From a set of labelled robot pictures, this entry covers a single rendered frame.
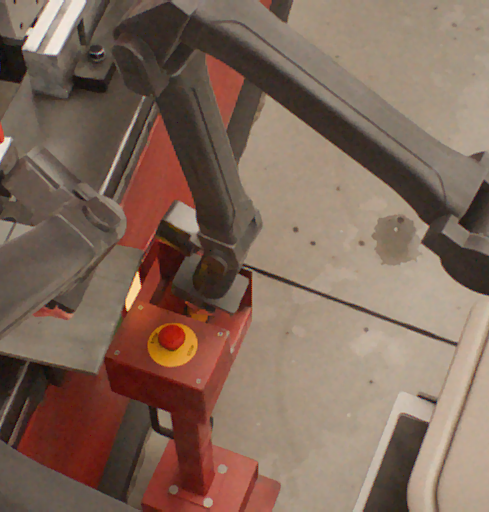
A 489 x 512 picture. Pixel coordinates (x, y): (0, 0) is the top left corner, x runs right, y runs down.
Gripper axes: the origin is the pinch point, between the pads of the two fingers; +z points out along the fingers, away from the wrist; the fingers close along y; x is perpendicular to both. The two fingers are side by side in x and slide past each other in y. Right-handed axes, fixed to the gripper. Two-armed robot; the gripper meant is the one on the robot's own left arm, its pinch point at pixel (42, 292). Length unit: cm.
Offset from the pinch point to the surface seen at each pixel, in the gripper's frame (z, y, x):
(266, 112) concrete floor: 89, -134, 44
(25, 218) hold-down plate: 16.4, -17.9, -5.2
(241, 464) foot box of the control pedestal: 70, -23, 60
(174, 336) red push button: 13.1, -10.5, 20.7
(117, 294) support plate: -1.4, -3.7, 8.0
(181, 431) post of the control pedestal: 48, -14, 38
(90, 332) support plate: -0.7, 2.2, 7.0
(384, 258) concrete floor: 69, -92, 82
